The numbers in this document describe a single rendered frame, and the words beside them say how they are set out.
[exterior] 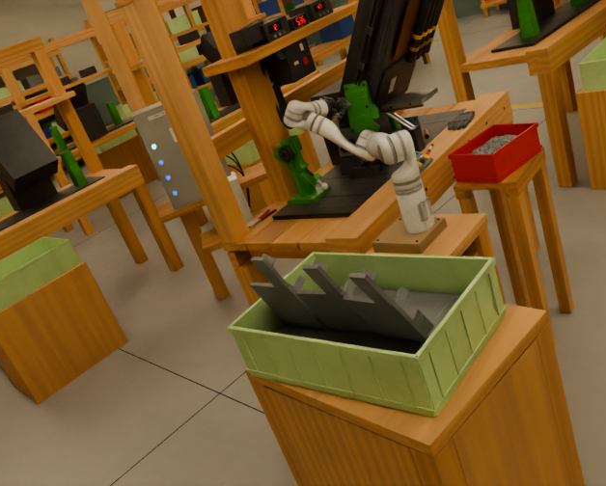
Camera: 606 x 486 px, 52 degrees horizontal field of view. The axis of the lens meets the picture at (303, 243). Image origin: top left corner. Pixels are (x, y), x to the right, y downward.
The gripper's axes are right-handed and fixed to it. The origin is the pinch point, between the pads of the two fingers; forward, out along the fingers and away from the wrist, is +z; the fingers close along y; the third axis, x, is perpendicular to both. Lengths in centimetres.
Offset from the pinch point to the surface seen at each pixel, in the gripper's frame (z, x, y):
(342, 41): 456, 169, 284
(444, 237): -42, -11, -78
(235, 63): -39.1, -3.3, 29.3
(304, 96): 18.3, 19.1, 29.6
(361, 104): 2.9, -5.1, -6.5
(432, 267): -73, -20, -88
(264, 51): -26.9, -9.1, 27.8
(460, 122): 46, -10, -33
